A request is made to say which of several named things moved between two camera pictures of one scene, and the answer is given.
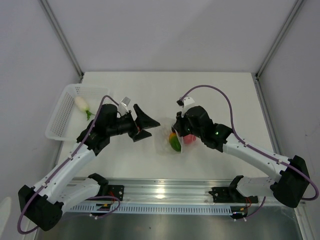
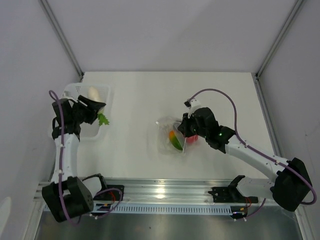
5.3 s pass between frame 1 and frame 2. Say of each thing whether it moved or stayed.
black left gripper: moved
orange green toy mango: stayed
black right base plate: stayed
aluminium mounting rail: stayed
